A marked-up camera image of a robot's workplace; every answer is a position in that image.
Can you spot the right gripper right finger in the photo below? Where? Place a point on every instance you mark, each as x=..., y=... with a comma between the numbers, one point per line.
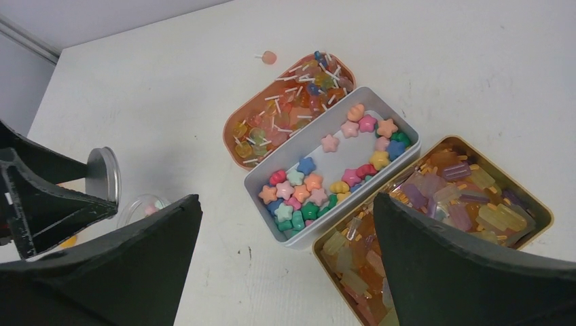
x=439, y=275

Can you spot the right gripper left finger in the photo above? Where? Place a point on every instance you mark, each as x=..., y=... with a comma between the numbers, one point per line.
x=131, y=276

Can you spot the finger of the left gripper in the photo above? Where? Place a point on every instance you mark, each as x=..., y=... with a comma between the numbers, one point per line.
x=41, y=215
x=46, y=163

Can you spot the orange plastic scoop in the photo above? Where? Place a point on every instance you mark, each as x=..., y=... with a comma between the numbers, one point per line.
x=70, y=242

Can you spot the silver round jar lid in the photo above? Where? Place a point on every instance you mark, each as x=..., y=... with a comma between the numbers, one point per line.
x=103, y=179

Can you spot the clear plastic jar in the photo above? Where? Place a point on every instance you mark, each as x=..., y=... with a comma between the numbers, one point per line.
x=140, y=208

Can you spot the yellow gummy candy tin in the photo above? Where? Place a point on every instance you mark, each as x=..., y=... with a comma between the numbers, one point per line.
x=453, y=184

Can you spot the grey star candy tin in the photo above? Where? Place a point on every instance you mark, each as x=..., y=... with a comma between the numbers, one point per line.
x=332, y=154

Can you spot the pink oval lollipop tin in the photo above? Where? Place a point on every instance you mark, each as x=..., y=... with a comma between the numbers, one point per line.
x=306, y=90

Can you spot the loose pink lollipop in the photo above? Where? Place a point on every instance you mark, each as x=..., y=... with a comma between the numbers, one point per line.
x=267, y=57

